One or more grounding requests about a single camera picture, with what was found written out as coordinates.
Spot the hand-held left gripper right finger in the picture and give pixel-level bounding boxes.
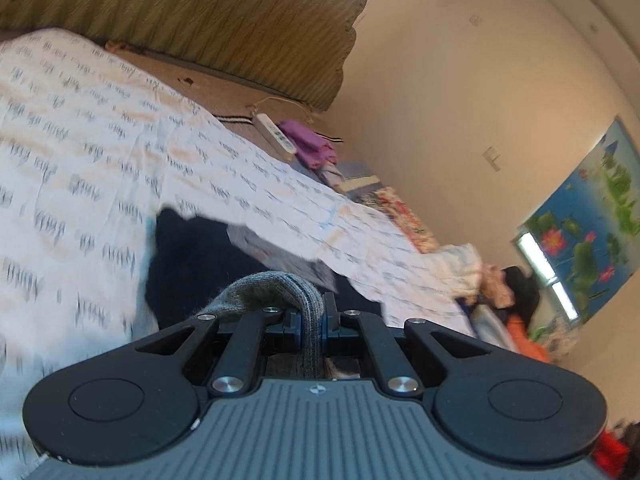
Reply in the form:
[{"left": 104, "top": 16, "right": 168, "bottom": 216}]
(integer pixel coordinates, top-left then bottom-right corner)
[{"left": 322, "top": 292, "right": 501, "bottom": 400}]

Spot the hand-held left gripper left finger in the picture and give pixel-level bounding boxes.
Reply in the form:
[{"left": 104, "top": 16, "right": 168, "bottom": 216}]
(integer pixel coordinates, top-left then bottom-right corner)
[{"left": 132, "top": 307, "right": 304, "bottom": 399}]

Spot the grey sweater with navy sleeves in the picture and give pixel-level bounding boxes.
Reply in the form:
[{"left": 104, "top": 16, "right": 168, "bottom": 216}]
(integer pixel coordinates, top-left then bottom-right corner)
[{"left": 145, "top": 207, "right": 388, "bottom": 381}]

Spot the floral cloth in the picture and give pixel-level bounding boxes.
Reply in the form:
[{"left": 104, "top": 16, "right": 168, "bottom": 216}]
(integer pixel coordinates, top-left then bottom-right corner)
[{"left": 360, "top": 186, "right": 441, "bottom": 253}]

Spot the white padded jacket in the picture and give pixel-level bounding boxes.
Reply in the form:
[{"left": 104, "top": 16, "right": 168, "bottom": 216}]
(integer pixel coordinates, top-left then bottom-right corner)
[{"left": 425, "top": 242, "right": 486, "bottom": 306}]

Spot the pale blue cloth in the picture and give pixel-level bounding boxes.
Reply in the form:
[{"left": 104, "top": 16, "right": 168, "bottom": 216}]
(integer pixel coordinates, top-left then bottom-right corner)
[{"left": 470, "top": 305, "right": 516, "bottom": 351}]

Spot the pink cloth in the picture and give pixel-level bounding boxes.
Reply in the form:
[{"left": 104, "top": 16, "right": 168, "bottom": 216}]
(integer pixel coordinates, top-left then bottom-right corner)
[{"left": 480, "top": 265, "right": 516, "bottom": 308}]

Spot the orange cloth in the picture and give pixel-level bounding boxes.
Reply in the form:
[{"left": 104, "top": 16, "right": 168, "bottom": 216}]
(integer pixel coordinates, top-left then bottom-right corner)
[{"left": 505, "top": 317, "right": 551, "bottom": 363}]

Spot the black cloth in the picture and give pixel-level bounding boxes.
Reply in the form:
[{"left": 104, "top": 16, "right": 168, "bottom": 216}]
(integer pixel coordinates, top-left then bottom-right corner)
[{"left": 502, "top": 266, "right": 542, "bottom": 321}]

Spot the purple cloth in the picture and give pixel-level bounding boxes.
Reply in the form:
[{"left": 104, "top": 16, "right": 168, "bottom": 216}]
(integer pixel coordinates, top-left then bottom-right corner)
[{"left": 277, "top": 119, "right": 337, "bottom": 171}]

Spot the white power strip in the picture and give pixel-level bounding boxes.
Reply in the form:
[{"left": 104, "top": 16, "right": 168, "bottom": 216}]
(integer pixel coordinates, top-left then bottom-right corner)
[{"left": 252, "top": 112, "right": 298, "bottom": 161}]

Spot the white script printed blanket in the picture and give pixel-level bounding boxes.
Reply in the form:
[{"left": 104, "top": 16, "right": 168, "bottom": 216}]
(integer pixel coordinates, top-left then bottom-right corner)
[{"left": 0, "top": 27, "right": 481, "bottom": 480}]

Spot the red cloth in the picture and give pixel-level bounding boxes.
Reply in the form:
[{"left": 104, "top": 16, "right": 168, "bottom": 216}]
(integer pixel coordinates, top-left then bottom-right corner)
[{"left": 595, "top": 420, "right": 640, "bottom": 476}]

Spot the olive upholstered headboard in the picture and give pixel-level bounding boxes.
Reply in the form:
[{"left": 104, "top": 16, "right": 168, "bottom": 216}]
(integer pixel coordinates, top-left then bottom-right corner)
[{"left": 0, "top": 0, "right": 371, "bottom": 113}]

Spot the white window frame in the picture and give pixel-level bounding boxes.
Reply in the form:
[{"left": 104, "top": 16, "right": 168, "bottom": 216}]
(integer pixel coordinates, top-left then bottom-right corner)
[{"left": 510, "top": 232, "right": 581, "bottom": 321}]

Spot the beige power cord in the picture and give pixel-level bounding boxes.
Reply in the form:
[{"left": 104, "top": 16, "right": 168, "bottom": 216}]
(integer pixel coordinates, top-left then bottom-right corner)
[{"left": 245, "top": 96, "right": 313, "bottom": 121}]

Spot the lotus pond wall poster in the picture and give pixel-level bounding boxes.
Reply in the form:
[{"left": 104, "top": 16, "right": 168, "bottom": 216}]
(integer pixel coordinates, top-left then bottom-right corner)
[{"left": 520, "top": 115, "right": 640, "bottom": 323}]

